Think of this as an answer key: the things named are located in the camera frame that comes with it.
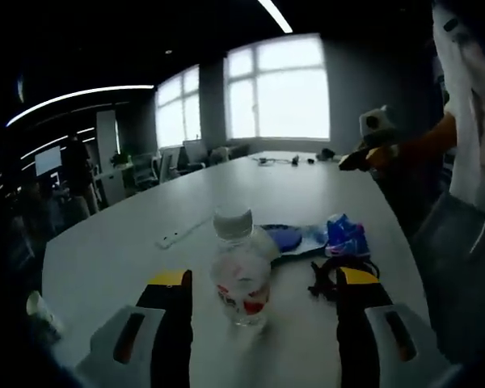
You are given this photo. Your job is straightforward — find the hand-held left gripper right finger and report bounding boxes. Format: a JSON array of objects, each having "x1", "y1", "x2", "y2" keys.
[{"x1": 335, "y1": 266, "x2": 464, "y2": 388}]

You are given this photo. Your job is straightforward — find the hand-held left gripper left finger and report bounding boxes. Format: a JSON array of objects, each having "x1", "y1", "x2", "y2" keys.
[{"x1": 74, "y1": 268, "x2": 194, "y2": 388}]

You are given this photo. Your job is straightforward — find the black cable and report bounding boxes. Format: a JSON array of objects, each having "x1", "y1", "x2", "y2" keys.
[{"x1": 308, "y1": 257, "x2": 382, "y2": 303}]

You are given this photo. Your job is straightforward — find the blue patterned packet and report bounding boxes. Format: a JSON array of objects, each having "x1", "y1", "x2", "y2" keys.
[{"x1": 324, "y1": 213, "x2": 372, "y2": 259}]

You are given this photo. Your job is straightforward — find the clear plastic water bottle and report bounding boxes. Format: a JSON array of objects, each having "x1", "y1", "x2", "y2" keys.
[{"x1": 209, "y1": 205, "x2": 275, "y2": 327}]

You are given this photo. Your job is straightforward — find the clear package with blue pad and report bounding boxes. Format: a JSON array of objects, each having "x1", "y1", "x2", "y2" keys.
[{"x1": 261, "y1": 222, "x2": 333, "y2": 260}]

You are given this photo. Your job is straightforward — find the white paper cup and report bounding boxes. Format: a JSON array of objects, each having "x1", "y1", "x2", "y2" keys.
[{"x1": 25, "y1": 290, "x2": 64, "y2": 337}]

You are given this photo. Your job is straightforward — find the white table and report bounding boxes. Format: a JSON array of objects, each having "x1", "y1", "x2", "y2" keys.
[{"x1": 42, "y1": 150, "x2": 441, "y2": 388}]

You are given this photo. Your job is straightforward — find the person's white jacket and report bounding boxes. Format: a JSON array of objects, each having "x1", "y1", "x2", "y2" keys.
[{"x1": 429, "y1": 0, "x2": 485, "y2": 212}]

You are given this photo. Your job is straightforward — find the white power strip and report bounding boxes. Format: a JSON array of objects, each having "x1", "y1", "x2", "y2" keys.
[{"x1": 154, "y1": 215, "x2": 216, "y2": 251}]

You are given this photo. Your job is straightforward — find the large bright window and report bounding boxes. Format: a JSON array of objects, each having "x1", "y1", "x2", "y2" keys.
[{"x1": 226, "y1": 33, "x2": 332, "y2": 141}]

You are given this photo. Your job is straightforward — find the narrow bright window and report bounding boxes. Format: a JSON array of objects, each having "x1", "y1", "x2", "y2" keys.
[{"x1": 156, "y1": 65, "x2": 201, "y2": 149}]

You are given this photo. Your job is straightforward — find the long ceiling light strip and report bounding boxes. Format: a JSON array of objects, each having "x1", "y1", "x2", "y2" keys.
[{"x1": 5, "y1": 84, "x2": 155, "y2": 127}]

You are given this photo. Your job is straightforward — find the white cable with adapter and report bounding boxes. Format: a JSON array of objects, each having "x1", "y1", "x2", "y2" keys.
[{"x1": 251, "y1": 154, "x2": 293, "y2": 167}]

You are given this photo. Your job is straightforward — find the white wall screen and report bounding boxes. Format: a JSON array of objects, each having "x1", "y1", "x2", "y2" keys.
[{"x1": 35, "y1": 145, "x2": 63, "y2": 177}]

